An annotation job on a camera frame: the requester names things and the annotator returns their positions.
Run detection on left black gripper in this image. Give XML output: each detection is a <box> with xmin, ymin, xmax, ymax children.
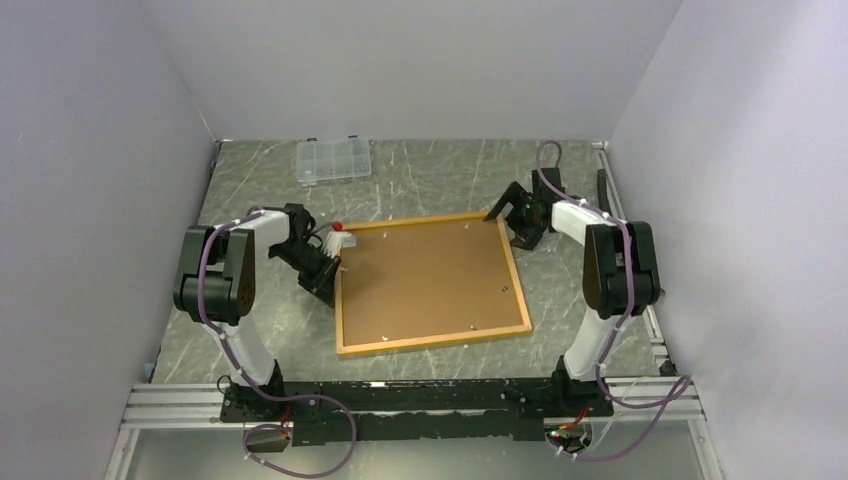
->
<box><xmin>270</xmin><ymin>241</ymin><xmax>343</xmax><ymax>307</ymax></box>

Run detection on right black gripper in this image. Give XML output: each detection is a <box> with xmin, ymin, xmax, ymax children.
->
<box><xmin>482</xmin><ymin>181</ymin><xmax>544</xmax><ymax>250</ymax></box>

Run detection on yellow wooden picture frame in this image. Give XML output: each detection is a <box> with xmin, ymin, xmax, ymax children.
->
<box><xmin>334</xmin><ymin>210</ymin><xmax>535</xmax><ymax>359</ymax></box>

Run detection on brown backing board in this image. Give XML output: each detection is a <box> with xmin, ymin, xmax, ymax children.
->
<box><xmin>341</xmin><ymin>218</ymin><xmax>526</xmax><ymax>348</ymax></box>

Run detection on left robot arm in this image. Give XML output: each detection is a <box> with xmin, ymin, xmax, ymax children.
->
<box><xmin>173</xmin><ymin>203</ymin><xmax>341</xmax><ymax>420</ymax></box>

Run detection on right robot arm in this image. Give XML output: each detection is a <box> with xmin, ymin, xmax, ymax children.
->
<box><xmin>484</xmin><ymin>168</ymin><xmax>661</xmax><ymax>415</ymax></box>

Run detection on clear plastic organizer box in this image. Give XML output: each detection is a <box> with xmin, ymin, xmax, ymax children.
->
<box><xmin>294</xmin><ymin>136</ymin><xmax>372</xmax><ymax>184</ymax></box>

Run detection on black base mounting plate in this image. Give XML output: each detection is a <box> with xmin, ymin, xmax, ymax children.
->
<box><xmin>219</xmin><ymin>373</ymin><xmax>614</xmax><ymax>446</ymax></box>

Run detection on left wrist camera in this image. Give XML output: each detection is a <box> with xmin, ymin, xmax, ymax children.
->
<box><xmin>322</xmin><ymin>221</ymin><xmax>357</xmax><ymax>257</ymax></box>

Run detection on aluminium rail frame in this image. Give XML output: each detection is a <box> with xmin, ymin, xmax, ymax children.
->
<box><xmin>108</xmin><ymin>377</ymin><xmax>723</xmax><ymax>479</ymax></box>

